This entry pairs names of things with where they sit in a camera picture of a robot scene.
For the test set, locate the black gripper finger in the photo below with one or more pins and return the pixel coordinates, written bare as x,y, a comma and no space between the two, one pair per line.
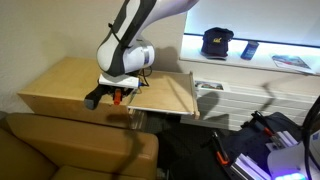
126,92
108,90

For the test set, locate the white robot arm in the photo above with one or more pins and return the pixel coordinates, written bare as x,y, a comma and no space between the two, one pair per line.
133,56

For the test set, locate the light wooden nightstand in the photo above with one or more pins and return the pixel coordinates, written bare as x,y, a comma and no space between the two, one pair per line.
56,83

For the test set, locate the brown leather sofa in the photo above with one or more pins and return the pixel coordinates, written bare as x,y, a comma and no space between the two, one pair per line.
66,146

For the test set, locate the white framed photo card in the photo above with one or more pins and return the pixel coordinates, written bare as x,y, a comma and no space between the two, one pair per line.
208,85

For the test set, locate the navy baseball cap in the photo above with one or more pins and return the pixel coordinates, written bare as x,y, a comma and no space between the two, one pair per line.
216,43

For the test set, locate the black orange bar clamp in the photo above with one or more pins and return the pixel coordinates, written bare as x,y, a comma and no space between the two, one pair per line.
220,151
265,128

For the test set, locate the white radiator cover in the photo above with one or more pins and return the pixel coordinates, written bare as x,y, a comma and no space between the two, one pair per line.
253,100

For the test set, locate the blue drink can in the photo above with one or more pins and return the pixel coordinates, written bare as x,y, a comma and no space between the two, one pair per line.
249,50

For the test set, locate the black robot cart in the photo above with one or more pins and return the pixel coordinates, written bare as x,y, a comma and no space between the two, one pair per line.
246,143

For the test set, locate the white window sill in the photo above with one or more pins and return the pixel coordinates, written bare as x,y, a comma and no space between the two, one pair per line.
266,57

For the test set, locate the colourful magazine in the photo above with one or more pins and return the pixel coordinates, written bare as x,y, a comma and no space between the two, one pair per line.
290,62

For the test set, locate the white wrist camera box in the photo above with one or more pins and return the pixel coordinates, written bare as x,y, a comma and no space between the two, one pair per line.
118,81

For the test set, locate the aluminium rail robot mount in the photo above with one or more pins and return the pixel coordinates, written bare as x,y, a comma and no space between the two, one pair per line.
250,166

